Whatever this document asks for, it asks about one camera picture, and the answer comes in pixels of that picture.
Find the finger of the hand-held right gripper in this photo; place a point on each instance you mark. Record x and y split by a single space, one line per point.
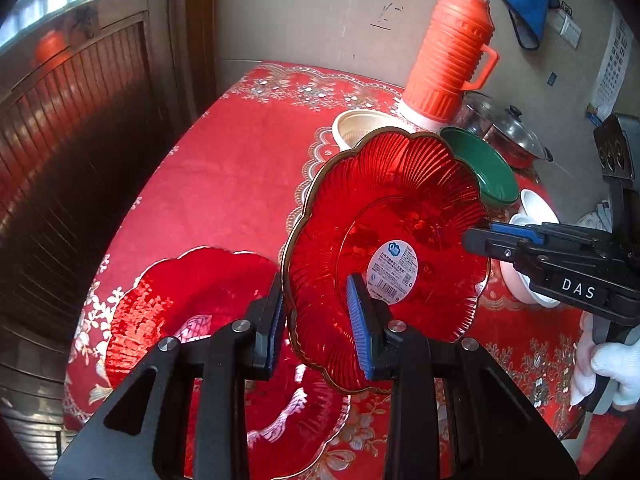
492 245
515 231

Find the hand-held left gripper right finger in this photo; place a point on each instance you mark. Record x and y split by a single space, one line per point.
357 320

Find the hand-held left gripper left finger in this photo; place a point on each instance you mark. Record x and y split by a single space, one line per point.
272 332

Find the red translucent plate with label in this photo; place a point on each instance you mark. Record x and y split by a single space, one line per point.
400 200

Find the cream plastic bowl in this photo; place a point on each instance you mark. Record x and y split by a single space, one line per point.
355 127

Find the person's right hand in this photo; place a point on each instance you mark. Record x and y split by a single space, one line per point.
617 362

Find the small white bowl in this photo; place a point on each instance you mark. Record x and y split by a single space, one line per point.
540 205

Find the large white bowl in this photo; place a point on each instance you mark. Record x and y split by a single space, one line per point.
530 287

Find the green bowl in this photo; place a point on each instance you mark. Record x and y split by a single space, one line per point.
492 170

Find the white crumpled cloth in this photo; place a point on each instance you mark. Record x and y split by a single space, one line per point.
592 220

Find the steel pot with lid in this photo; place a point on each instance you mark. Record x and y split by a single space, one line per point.
515 132

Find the red translucent scalloped plate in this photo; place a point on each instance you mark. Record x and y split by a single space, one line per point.
165 300

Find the clear glass cup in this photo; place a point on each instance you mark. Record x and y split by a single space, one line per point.
472 112

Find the orange ribbed thermos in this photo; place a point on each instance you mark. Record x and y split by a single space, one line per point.
450 60

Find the dark wooden door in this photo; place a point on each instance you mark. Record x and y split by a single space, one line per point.
75 160

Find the wall calendar poster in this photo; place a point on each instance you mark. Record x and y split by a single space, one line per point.
612 70

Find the white wall switch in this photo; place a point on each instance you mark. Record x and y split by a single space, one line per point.
567 30

